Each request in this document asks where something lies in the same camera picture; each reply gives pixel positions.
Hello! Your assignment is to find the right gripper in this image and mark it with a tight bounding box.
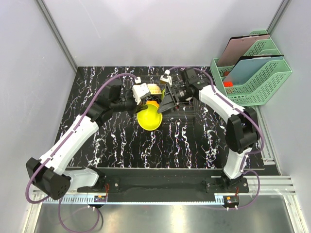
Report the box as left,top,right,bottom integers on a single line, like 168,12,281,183
157,83,189,118

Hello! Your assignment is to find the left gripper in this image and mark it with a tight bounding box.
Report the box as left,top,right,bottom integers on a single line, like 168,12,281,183
111,87,148,118

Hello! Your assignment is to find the yellow bottom bowl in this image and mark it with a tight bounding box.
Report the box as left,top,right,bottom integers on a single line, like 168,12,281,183
146,100,159,107

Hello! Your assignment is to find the lime yellow round bowl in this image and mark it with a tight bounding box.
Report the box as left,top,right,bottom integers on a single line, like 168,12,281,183
137,103,163,131

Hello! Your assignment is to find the teal patterned yellow bowl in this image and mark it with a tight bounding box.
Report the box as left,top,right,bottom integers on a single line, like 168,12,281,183
147,83,162,95

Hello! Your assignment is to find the patterned bowl green outside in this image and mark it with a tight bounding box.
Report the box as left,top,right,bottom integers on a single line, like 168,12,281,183
161,89,166,98

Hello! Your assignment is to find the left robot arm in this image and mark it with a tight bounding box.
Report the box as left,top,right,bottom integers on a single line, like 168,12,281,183
26,80,151,200

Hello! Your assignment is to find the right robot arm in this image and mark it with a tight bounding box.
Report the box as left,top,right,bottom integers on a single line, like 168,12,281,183
158,67,265,193

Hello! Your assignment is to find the marble patterned table mat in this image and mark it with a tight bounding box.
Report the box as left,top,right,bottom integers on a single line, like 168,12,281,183
57,67,228,169

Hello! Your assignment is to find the red cube front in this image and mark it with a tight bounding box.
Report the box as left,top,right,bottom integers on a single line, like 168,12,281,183
223,82,234,87

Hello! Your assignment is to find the blue clipboard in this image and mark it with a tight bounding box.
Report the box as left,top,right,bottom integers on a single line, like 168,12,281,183
223,55,284,86

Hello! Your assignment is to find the pink clipboard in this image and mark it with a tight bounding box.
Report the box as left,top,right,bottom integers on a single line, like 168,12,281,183
217,33,270,67

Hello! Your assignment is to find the green file organizer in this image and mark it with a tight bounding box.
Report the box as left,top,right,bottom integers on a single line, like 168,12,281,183
210,30,292,106

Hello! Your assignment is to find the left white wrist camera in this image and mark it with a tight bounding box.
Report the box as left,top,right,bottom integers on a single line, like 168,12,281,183
132,77,151,105

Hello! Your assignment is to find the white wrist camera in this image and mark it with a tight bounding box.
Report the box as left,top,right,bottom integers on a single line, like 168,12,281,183
159,69,173,85
132,77,151,105

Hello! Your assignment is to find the wire dish rack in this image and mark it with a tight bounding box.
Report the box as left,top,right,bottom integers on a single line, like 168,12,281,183
139,75,200,122

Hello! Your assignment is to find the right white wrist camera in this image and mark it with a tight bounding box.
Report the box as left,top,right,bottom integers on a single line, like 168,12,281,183
159,69,173,85

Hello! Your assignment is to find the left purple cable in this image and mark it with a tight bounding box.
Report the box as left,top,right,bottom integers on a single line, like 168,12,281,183
25,73,141,233

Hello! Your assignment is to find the purple cable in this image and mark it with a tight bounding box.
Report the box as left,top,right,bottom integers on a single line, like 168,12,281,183
25,73,141,233
166,66,265,210

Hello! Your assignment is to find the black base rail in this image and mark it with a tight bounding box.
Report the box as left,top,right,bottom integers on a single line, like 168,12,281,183
77,168,250,205

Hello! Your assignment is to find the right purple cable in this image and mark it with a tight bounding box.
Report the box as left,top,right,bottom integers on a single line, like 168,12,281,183
166,66,265,210

